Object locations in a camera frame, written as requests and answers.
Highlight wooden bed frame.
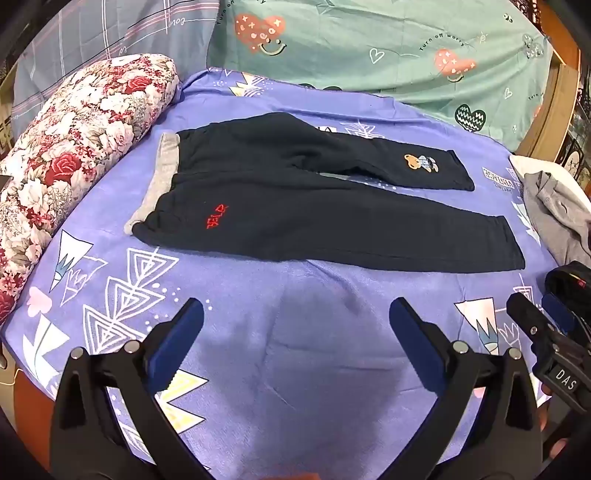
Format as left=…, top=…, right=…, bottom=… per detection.
left=515, top=60, right=583, bottom=160

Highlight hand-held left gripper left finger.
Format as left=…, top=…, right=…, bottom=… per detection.
left=50, top=298, right=213, bottom=480

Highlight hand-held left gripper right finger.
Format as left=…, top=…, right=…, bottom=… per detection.
left=389, top=298, right=543, bottom=480

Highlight person's right hand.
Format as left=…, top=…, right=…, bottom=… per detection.
left=539, top=390, right=571, bottom=462

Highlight white cloth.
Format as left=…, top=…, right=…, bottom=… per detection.
left=509, top=154, right=591, bottom=197

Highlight teal heart print blanket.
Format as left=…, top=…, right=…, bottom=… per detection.
left=206, top=0, right=555, bottom=153

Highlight purple printed bedsheet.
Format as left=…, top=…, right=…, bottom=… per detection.
left=0, top=67, right=570, bottom=480

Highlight grey garment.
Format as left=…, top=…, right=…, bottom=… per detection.
left=522, top=171, right=591, bottom=269

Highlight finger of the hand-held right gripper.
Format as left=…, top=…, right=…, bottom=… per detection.
left=541, top=261, right=591, bottom=344
left=506, top=292, right=557, bottom=354

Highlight dark navy pants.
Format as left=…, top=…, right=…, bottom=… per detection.
left=124, top=112, right=527, bottom=274

